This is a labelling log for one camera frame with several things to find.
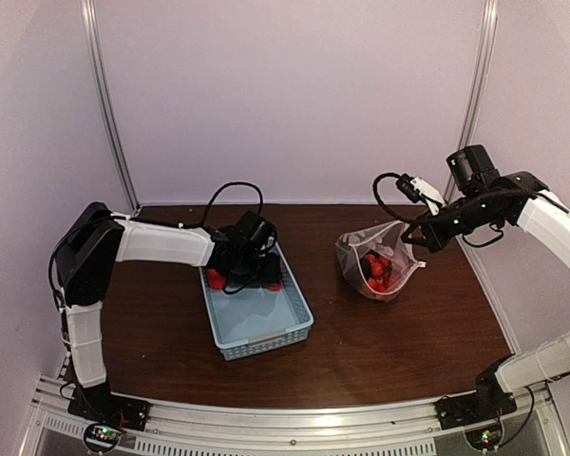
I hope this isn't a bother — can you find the red orange bell pepper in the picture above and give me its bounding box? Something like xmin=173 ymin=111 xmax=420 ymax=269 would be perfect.
xmin=263 ymin=281 xmax=283 ymax=292

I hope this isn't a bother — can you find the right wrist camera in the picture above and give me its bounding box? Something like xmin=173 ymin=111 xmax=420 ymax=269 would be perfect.
xmin=395 ymin=174 xmax=446 ymax=216

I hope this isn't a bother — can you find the red peach bunch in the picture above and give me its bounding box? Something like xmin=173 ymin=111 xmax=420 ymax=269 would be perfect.
xmin=360 ymin=254 xmax=393 ymax=294

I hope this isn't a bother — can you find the aluminium corner post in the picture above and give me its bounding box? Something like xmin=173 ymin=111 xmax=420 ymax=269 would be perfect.
xmin=80 ymin=0 xmax=141 ymax=212
xmin=458 ymin=0 xmax=499 ymax=149

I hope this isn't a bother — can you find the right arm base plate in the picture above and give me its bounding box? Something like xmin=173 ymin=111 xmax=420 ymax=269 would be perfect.
xmin=434 ymin=387 xmax=518 ymax=453

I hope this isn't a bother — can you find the left aluminium corner post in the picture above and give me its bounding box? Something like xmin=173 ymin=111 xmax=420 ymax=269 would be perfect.
xmin=80 ymin=0 xmax=141 ymax=212

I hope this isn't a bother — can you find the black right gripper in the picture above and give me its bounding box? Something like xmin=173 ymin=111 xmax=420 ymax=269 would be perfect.
xmin=403 ymin=188 xmax=502 ymax=253

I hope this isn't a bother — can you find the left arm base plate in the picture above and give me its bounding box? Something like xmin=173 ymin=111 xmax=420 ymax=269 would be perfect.
xmin=67 ymin=390 xmax=150 ymax=454

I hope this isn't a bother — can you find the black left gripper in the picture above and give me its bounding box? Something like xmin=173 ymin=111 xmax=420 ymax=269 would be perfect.
xmin=234 ymin=249 xmax=282 ymax=285

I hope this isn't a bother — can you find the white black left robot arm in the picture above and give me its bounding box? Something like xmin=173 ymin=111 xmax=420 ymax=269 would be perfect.
xmin=48 ymin=202 xmax=282 ymax=422

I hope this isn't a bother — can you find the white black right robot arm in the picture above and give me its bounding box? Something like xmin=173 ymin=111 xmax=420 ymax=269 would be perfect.
xmin=396 ymin=145 xmax=570 ymax=420

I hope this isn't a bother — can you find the light blue plastic basket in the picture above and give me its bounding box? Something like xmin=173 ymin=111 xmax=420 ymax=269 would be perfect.
xmin=199 ymin=244 xmax=314 ymax=361

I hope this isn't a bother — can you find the black right camera cable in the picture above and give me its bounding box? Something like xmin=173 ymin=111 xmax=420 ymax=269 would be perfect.
xmin=372 ymin=171 xmax=438 ymax=224

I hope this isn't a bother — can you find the red tomato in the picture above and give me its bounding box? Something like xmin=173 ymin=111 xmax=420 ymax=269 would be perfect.
xmin=205 ymin=269 xmax=226 ymax=290

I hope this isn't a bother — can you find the clear polka dot zip bag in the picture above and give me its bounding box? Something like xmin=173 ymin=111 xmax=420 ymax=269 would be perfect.
xmin=335 ymin=221 xmax=427 ymax=303

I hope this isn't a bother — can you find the right aluminium corner post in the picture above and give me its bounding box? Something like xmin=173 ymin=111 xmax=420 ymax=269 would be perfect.
xmin=458 ymin=0 xmax=499 ymax=149

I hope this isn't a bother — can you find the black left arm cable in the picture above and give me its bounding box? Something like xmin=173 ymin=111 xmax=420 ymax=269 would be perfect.
xmin=47 ymin=181 xmax=265 ymax=305

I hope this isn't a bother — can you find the front aluminium rail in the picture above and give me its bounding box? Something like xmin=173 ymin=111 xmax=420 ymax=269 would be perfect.
xmin=14 ymin=376 xmax=570 ymax=455

